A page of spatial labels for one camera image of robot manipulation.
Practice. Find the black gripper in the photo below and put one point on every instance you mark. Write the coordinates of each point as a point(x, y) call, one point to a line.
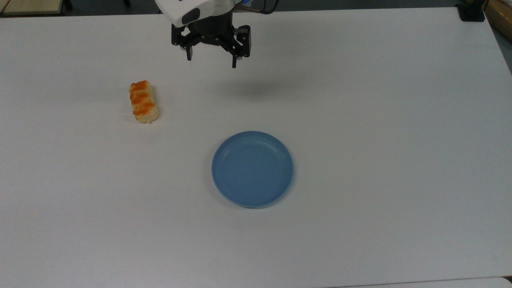
point(212, 32)

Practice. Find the orange glazed bread roll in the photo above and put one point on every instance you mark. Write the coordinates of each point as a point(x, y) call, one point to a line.
point(143, 101)

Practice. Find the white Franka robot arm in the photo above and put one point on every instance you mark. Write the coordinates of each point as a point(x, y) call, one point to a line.
point(176, 10)

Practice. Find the blue round plate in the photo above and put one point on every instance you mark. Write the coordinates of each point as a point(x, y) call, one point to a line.
point(252, 168)

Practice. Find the wooden desk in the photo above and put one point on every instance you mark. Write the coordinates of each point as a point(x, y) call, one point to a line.
point(28, 6)

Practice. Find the light wooden furniture edge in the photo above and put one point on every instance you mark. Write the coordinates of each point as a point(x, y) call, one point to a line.
point(500, 16)

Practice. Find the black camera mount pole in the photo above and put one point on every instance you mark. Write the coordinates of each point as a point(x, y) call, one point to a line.
point(471, 11)

